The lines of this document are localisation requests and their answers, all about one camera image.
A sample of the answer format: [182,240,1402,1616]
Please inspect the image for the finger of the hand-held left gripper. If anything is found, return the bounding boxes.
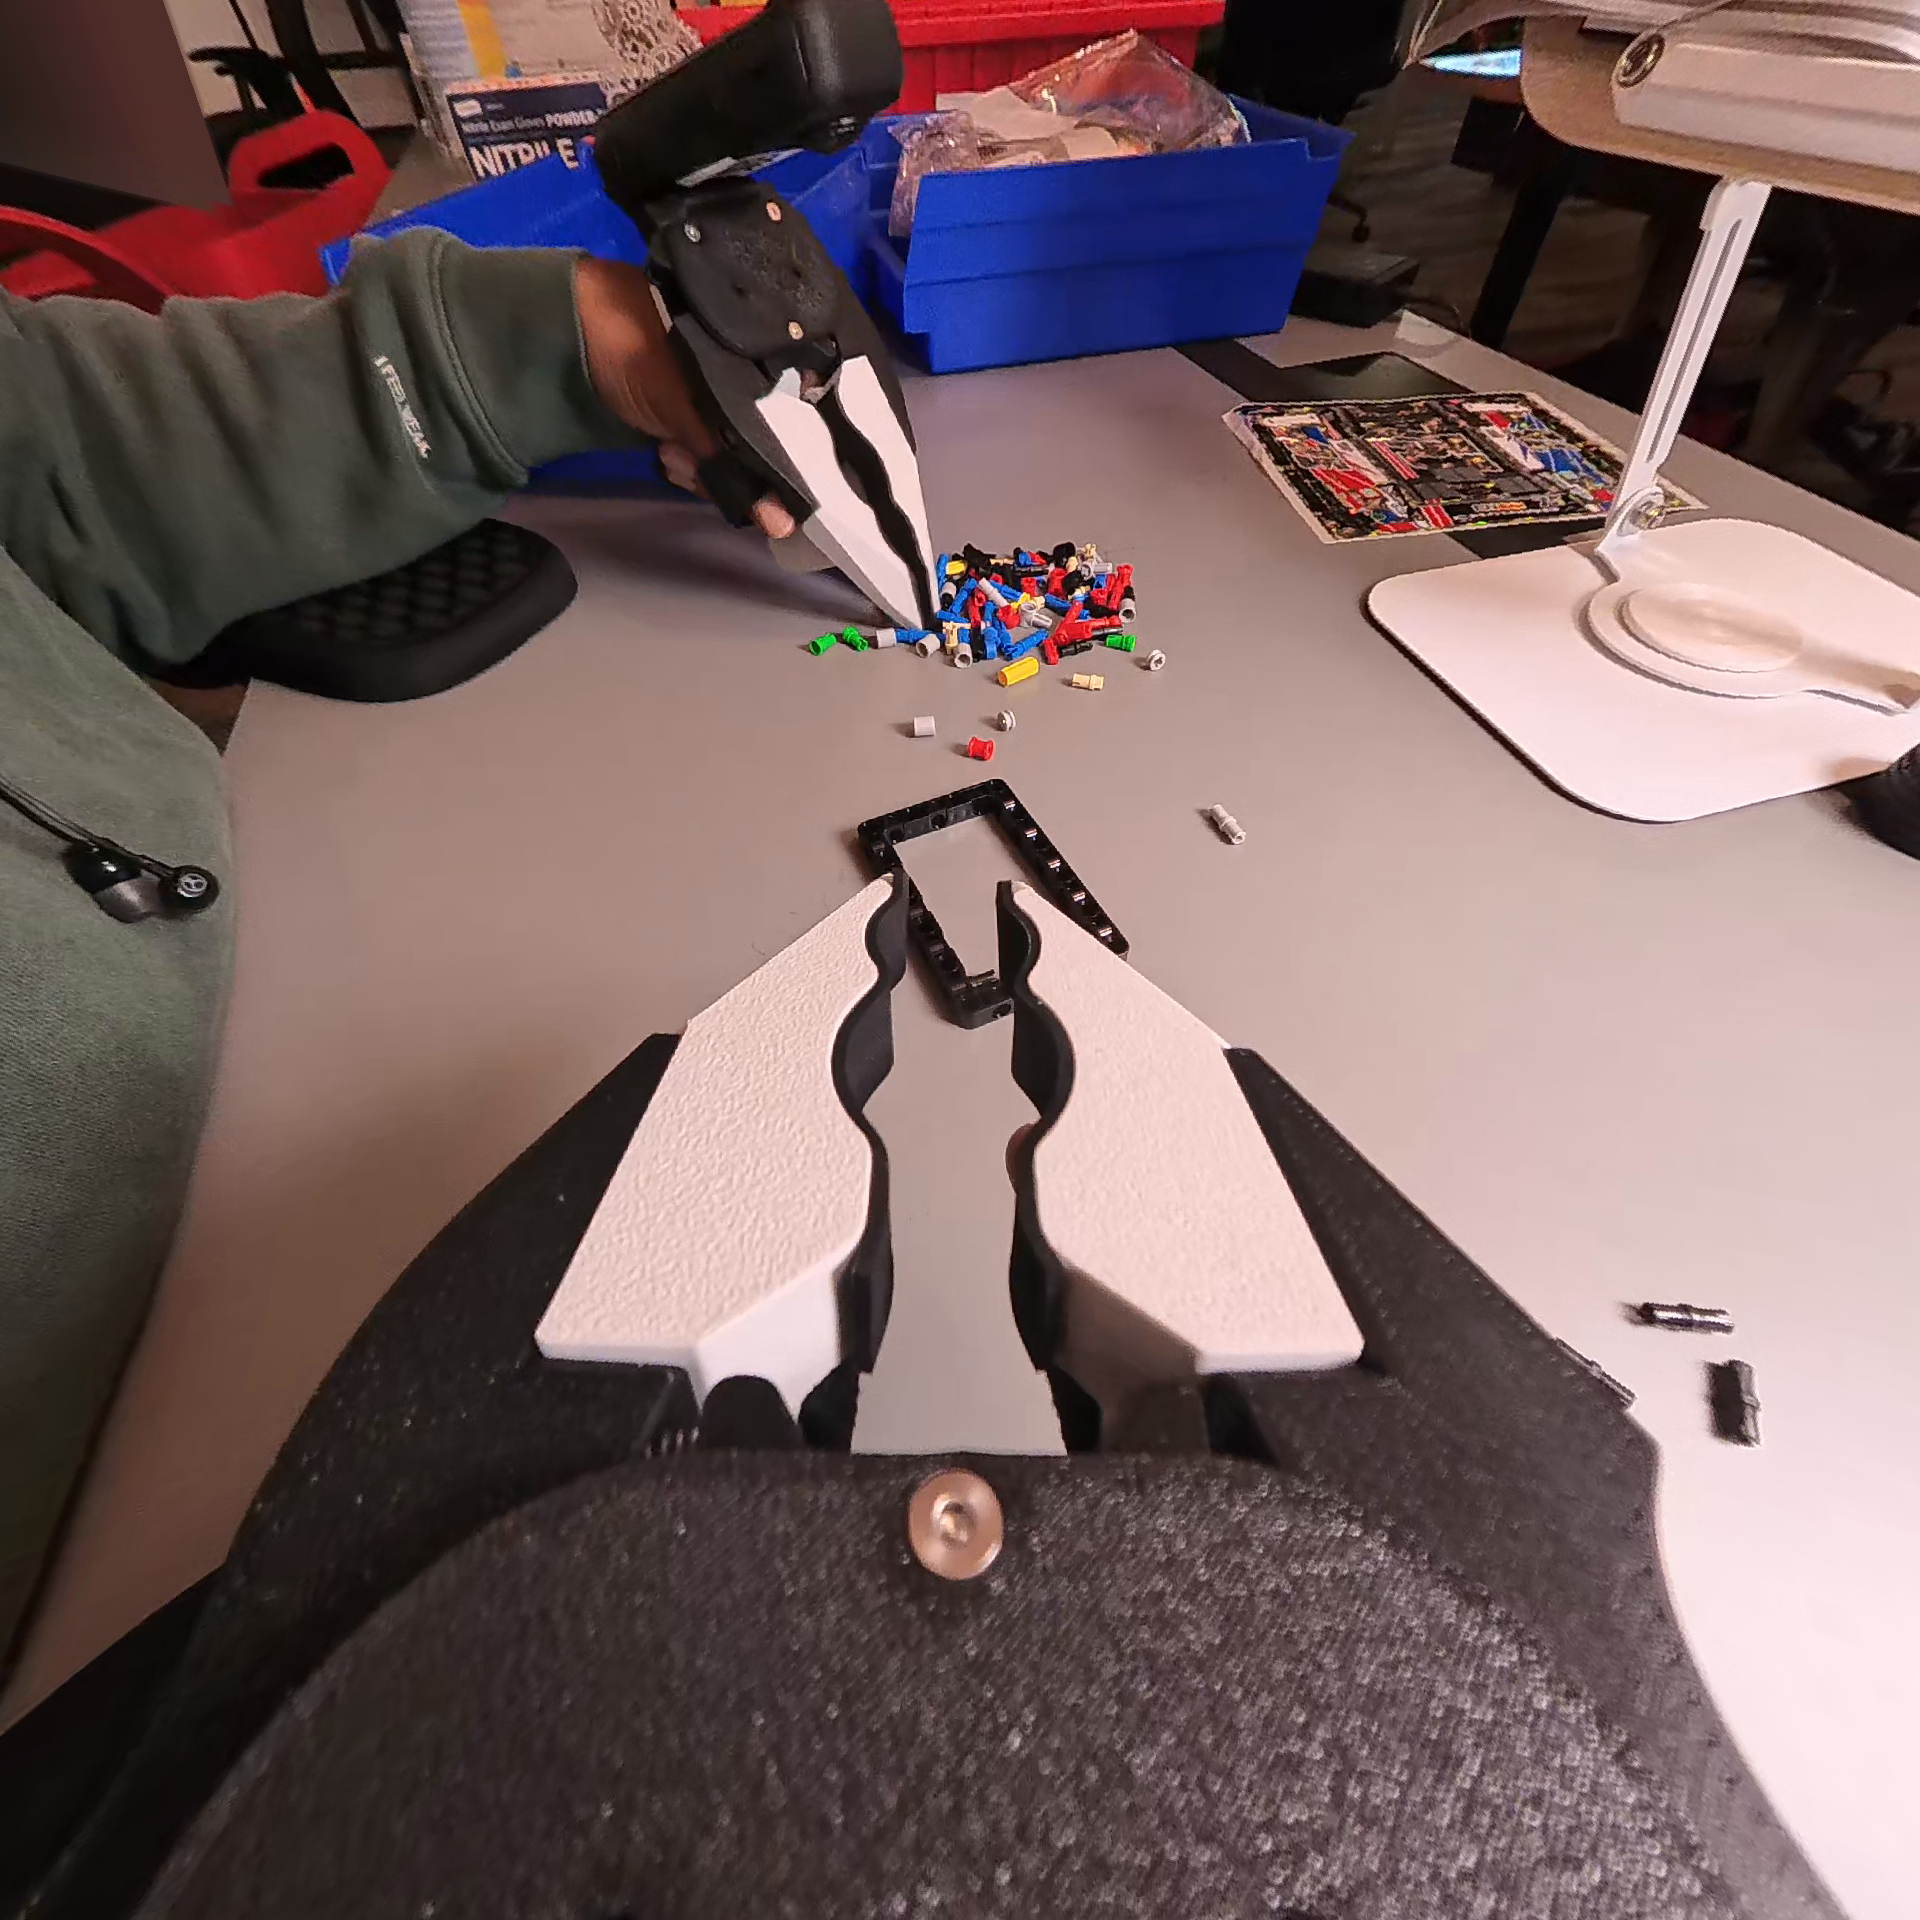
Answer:
[756,382,936,630]
[830,360,946,630]

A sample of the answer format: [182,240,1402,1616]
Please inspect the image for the person's left hand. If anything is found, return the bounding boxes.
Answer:
[575,253,801,546]

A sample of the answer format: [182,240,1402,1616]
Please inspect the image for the white adjustable stand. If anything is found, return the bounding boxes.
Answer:
[1366,0,1920,823]

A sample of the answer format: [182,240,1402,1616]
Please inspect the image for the white lattice wheels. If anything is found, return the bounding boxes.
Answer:
[592,0,708,92]

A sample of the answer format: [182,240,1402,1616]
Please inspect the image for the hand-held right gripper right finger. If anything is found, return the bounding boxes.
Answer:
[995,880,1368,1409]

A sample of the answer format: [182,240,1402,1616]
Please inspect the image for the pile of small lego pieces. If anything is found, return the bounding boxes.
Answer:
[877,536,1143,669]

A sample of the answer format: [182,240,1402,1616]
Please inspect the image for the red plastic bin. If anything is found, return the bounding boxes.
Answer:
[676,0,1225,114]

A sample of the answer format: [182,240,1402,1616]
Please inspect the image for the black wired earphones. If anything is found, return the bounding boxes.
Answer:
[0,778,223,924]

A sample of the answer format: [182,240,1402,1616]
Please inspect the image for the lego sticker sheet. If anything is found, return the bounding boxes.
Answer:
[1223,390,1704,546]

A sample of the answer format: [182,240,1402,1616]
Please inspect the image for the black wrist rest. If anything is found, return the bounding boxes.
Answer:
[151,517,581,704]

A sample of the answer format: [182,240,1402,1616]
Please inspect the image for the blue white glove box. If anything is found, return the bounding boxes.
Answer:
[446,67,640,185]

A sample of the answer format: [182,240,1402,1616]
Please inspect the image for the person's left forearm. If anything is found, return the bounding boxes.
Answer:
[0,228,640,675]

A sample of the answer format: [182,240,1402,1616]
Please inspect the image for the black rectangular lego frame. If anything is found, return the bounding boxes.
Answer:
[858,778,1130,1029]

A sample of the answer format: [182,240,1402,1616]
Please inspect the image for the white cardboard box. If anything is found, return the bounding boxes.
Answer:
[398,0,604,92]

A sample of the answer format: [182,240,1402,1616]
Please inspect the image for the black power adapter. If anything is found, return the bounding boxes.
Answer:
[1299,247,1423,325]

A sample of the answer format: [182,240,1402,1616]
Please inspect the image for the clear plastic bag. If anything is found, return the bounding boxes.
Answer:
[889,112,1024,238]
[938,31,1256,160]

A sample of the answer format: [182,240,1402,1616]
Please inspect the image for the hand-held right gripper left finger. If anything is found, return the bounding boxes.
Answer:
[535,871,913,1413]

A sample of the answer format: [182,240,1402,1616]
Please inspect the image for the red plastic container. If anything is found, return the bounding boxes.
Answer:
[0,112,396,314]

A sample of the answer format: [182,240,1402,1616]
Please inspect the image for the person's green sweatshirt torso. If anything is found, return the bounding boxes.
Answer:
[0,548,240,1683]

